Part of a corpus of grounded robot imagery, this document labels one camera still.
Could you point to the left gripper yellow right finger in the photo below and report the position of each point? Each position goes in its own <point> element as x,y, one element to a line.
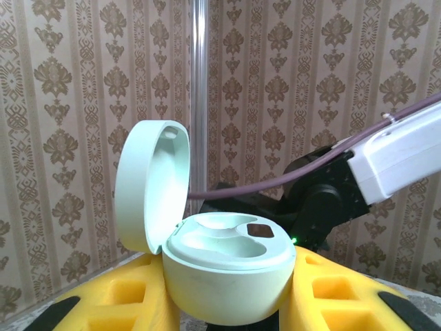
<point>351,296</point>

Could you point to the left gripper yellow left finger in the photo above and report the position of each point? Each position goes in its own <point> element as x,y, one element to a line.
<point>103,300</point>

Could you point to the mint green earbud charging case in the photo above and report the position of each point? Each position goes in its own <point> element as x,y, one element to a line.
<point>224,282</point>

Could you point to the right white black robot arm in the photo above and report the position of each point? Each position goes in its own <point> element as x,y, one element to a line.
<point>396,155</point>

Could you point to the right aluminium frame post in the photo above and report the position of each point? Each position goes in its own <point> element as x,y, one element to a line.
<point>198,103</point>

